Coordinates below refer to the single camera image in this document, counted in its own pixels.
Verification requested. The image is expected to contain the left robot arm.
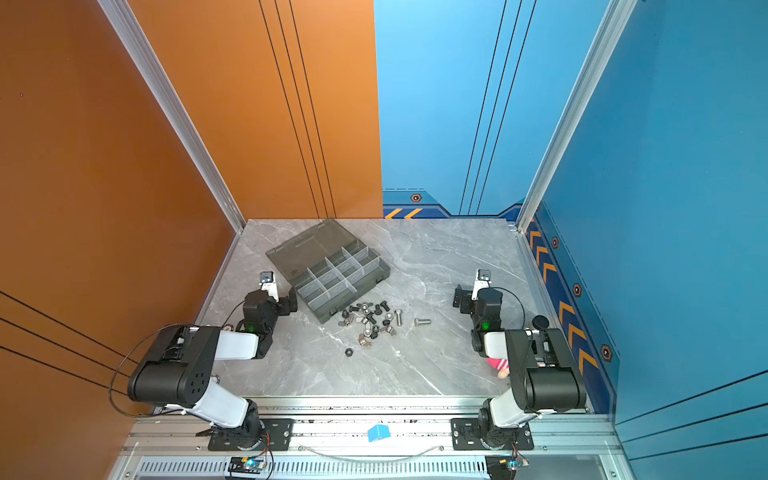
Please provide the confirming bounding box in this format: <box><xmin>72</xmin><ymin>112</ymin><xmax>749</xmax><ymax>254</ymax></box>
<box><xmin>127</xmin><ymin>287</ymin><xmax>298</xmax><ymax>452</ymax></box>

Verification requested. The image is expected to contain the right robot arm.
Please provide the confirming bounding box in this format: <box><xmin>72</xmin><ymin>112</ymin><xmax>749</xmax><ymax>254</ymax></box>
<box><xmin>453</xmin><ymin>286</ymin><xmax>588</xmax><ymax>450</ymax></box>

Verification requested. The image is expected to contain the grey plastic organizer box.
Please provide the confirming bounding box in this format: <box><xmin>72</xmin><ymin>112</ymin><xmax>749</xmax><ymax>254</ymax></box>
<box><xmin>266</xmin><ymin>219</ymin><xmax>391</xmax><ymax>324</ymax></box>

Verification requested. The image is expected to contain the plush doll toy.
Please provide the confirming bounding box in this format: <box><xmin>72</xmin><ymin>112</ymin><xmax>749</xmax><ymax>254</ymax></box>
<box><xmin>487</xmin><ymin>358</ymin><xmax>510</xmax><ymax>379</ymax></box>

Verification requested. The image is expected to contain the brown jar black lid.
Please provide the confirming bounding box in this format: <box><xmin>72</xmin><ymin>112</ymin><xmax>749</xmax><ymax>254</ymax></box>
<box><xmin>531</xmin><ymin>315</ymin><xmax>550</xmax><ymax>330</ymax></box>

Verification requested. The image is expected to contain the left circuit board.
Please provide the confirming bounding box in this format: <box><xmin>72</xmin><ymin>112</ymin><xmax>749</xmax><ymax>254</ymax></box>
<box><xmin>226</xmin><ymin>456</ymin><xmax>270</xmax><ymax>479</ymax></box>

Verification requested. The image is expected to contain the circuit board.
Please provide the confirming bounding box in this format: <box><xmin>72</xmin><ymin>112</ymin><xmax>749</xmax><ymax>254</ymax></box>
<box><xmin>485</xmin><ymin>456</ymin><xmax>529</xmax><ymax>480</ymax></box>
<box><xmin>226</xmin><ymin>456</ymin><xmax>270</xmax><ymax>479</ymax></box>

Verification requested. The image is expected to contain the right circuit board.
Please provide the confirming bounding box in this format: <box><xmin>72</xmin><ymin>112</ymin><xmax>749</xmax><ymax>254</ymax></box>
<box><xmin>485</xmin><ymin>456</ymin><xmax>529</xmax><ymax>480</ymax></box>

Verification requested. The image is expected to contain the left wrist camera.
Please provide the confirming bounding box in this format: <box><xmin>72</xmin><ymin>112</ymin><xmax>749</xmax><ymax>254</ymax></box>
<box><xmin>259</xmin><ymin>271</ymin><xmax>279</xmax><ymax>301</ymax></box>

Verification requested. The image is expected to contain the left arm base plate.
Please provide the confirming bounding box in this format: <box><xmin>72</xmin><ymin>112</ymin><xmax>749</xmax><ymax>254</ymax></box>
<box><xmin>207</xmin><ymin>418</ymin><xmax>294</xmax><ymax>454</ymax></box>

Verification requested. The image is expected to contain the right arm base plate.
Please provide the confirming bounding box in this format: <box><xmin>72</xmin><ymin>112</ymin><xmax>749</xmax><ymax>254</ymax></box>
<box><xmin>450</xmin><ymin>418</ymin><xmax>535</xmax><ymax>451</ymax></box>

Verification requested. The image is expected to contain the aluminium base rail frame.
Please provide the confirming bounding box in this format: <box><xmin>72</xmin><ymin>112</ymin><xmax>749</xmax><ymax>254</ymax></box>
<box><xmin>110</xmin><ymin>396</ymin><xmax>632</xmax><ymax>479</ymax></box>

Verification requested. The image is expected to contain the blue block on rail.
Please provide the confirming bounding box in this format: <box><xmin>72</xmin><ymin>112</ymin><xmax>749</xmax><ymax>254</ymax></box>
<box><xmin>367</xmin><ymin>423</ymin><xmax>391</xmax><ymax>442</ymax></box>

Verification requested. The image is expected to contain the right aluminium corner post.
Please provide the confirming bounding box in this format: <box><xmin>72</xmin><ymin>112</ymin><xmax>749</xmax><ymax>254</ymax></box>
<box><xmin>515</xmin><ymin>0</ymin><xmax>637</xmax><ymax>234</ymax></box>

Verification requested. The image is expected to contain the aluminium corner post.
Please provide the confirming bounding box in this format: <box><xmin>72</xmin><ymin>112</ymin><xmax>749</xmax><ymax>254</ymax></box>
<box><xmin>515</xmin><ymin>0</ymin><xmax>637</xmax><ymax>234</ymax></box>
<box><xmin>98</xmin><ymin>0</ymin><xmax>246</xmax><ymax>235</ymax></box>

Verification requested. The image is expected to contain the left aluminium corner post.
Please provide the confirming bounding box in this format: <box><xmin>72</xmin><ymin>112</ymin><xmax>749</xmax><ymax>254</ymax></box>
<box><xmin>98</xmin><ymin>0</ymin><xmax>246</xmax><ymax>235</ymax></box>

